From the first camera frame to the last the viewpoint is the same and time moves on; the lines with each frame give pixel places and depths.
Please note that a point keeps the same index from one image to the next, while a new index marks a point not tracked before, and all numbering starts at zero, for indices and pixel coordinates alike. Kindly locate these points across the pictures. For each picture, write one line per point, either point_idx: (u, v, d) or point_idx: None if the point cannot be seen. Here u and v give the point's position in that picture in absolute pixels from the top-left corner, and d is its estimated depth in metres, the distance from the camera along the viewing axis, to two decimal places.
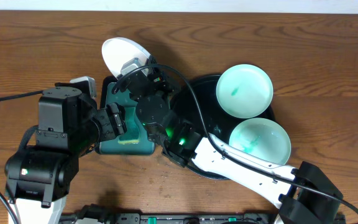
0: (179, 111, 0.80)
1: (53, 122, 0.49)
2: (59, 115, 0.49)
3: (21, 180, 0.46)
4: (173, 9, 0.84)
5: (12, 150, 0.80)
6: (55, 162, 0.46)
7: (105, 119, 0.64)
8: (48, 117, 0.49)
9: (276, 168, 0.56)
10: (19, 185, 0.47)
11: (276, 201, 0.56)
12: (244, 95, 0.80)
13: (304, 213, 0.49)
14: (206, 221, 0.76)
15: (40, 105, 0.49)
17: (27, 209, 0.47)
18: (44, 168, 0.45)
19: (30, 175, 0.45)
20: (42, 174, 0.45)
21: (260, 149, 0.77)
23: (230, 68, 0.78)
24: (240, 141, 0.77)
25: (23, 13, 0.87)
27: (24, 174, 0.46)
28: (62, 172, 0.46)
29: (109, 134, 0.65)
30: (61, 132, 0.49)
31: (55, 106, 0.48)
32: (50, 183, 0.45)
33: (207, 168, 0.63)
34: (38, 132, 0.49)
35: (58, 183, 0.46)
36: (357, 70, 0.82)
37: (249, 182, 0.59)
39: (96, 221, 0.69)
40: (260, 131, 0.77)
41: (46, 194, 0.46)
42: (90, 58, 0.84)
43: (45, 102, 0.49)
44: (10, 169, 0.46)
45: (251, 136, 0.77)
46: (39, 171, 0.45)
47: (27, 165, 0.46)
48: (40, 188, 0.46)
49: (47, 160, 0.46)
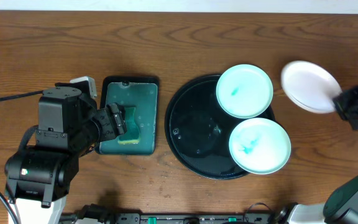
0: (179, 111, 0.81)
1: (53, 122, 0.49)
2: (59, 115, 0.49)
3: (21, 180, 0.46)
4: (173, 9, 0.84)
5: (12, 150, 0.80)
6: (55, 163, 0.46)
7: (105, 120, 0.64)
8: (49, 117, 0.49)
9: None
10: (19, 185, 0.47)
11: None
12: (245, 94, 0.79)
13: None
14: (206, 221, 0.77)
15: (40, 105, 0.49)
17: (27, 208, 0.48)
18: (44, 168, 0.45)
19: (30, 175, 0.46)
20: (42, 173, 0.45)
21: (261, 149, 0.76)
23: (230, 68, 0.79)
24: (240, 140, 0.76)
25: (23, 13, 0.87)
27: (25, 174, 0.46)
28: (62, 172, 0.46)
29: (110, 134, 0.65)
30: (61, 132, 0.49)
31: (56, 107, 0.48)
32: (50, 183, 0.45)
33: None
34: (38, 132, 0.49)
35: (58, 183, 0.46)
36: None
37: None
39: (96, 221, 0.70)
40: (261, 130, 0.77)
41: (46, 194, 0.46)
42: (91, 58, 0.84)
43: (45, 102, 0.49)
44: (11, 169, 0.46)
45: (252, 136, 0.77)
46: (39, 171, 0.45)
47: (27, 165, 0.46)
48: (40, 188, 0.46)
49: (47, 160, 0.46)
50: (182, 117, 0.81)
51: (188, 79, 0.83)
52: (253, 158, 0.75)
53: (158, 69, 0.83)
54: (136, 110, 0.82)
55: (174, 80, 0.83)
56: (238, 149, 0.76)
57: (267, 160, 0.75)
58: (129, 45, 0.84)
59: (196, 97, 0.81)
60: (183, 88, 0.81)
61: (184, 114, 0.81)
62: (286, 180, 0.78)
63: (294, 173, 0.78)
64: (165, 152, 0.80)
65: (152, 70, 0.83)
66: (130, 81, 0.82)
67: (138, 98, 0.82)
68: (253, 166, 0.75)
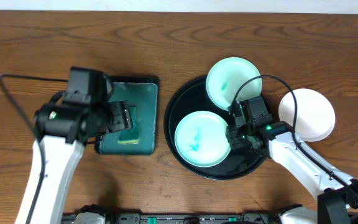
0: (178, 111, 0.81)
1: (80, 86, 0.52)
2: (86, 81, 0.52)
3: (46, 124, 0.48)
4: (173, 9, 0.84)
5: (11, 150, 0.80)
6: (79, 112, 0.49)
7: (118, 111, 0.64)
8: (76, 82, 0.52)
9: (339, 172, 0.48)
10: (45, 129, 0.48)
11: (327, 180, 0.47)
12: (234, 86, 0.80)
13: (342, 207, 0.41)
14: (206, 221, 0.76)
15: (71, 71, 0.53)
17: (51, 147, 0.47)
18: (71, 114, 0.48)
19: (55, 119, 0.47)
20: (66, 121, 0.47)
21: (206, 140, 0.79)
23: (216, 65, 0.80)
24: (183, 143, 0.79)
25: (23, 13, 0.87)
27: (51, 117, 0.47)
28: (84, 121, 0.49)
29: (119, 125, 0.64)
30: (86, 94, 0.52)
31: (85, 74, 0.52)
32: (74, 127, 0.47)
33: (312, 168, 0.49)
34: (65, 94, 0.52)
35: (79, 132, 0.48)
36: None
37: (321, 170, 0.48)
39: (99, 214, 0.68)
40: (198, 125, 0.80)
41: (70, 135, 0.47)
42: (91, 58, 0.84)
43: (76, 70, 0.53)
44: (40, 113, 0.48)
45: (192, 133, 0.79)
46: (64, 117, 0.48)
47: (55, 111, 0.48)
48: (64, 132, 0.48)
49: (73, 109, 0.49)
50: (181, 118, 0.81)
51: (188, 79, 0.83)
52: (202, 154, 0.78)
53: (158, 69, 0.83)
54: (135, 110, 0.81)
55: (174, 80, 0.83)
56: (186, 150, 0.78)
57: (212, 151, 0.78)
58: (130, 46, 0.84)
59: (194, 98, 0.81)
60: (181, 89, 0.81)
61: (183, 114, 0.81)
62: (286, 180, 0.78)
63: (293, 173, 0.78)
64: (165, 152, 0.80)
65: (152, 70, 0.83)
66: (129, 80, 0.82)
67: (138, 98, 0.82)
68: (205, 160, 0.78)
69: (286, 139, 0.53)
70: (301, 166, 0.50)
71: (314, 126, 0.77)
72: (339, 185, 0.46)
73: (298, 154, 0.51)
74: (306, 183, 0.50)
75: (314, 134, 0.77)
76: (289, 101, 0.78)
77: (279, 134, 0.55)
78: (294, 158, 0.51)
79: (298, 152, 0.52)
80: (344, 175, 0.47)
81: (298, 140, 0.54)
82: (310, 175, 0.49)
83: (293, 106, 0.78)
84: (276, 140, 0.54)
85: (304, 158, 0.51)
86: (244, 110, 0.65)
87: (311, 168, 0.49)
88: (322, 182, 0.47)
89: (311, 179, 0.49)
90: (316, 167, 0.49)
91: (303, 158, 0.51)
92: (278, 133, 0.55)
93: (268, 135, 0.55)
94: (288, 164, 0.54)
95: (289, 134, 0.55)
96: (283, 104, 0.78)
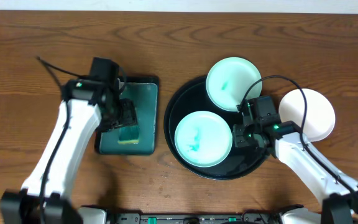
0: (178, 111, 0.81)
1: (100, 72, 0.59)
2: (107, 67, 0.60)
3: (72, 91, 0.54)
4: (173, 9, 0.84)
5: (10, 150, 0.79)
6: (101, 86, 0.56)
7: (127, 106, 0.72)
8: (96, 65, 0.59)
9: (346, 177, 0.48)
10: (69, 95, 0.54)
11: (333, 183, 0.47)
12: (234, 86, 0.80)
13: (346, 213, 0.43)
14: (206, 221, 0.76)
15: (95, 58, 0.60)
17: (76, 109, 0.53)
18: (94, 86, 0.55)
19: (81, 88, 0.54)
20: (89, 93, 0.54)
21: (206, 140, 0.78)
23: (216, 65, 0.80)
24: (183, 142, 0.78)
25: (23, 13, 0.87)
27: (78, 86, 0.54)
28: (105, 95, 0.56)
29: (128, 119, 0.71)
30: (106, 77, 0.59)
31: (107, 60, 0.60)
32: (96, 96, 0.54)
33: (318, 172, 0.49)
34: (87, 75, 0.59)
35: (99, 104, 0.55)
36: None
37: (327, 174, 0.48)
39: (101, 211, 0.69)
40: (199, 124, 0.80)
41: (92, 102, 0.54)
42: (90, 57, 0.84)
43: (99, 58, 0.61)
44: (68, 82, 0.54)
45: (193, 133, 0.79)
46: (87, 89, 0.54)
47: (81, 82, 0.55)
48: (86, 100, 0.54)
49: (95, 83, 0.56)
50: (181, 118, 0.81)
51: (188, 78, 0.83)
52: (202, 154, 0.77)
53: (158, 69, 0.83)
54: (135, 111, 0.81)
55: (174, 80, 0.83)
56: (186, 150, 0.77)
57: (212, 152, 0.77)
58: (130, 46, 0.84)
59: (193, 98, 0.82)
60: (181, 89, 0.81)
61: (183, 114, 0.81)
62: (286, 180, 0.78)
63: (293, 173, 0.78)
64: (165, 152, 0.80)
65: (152, 70, 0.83)
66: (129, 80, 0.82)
67: (138, 98, 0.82)
68: (206, 160, 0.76)
69: (294, 140, 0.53)
70: (307, 168, 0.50)
71: (314, 125, 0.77)
72: (345, 191, 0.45)
73: (305, 155, 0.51)
74: (312, 185, 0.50)
75: (314, 134, 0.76)
76: (289, 102, 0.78)
77: (287, 134, 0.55)
78: (301, 159, 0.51)
79: (304, 154, 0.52)
80: (351, 180, 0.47)
81: (305, 141, 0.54)
82: (316, 178, 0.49)
83: (293, 106, 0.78)
84: (283, 140, 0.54)
85: (311, 160, 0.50)
86: (253, 108, 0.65)
87: (316, 170, 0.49)
88: (328, 185, 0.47)
89: (317, 182, 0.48)
90: (323, 170, 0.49)
91: (310, 160, 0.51)
92: (286, 133, 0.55)
93: (275, 135, 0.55)
94: (294, 165, 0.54)
95: (296, 134, 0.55)
96: (284, 103, 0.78)
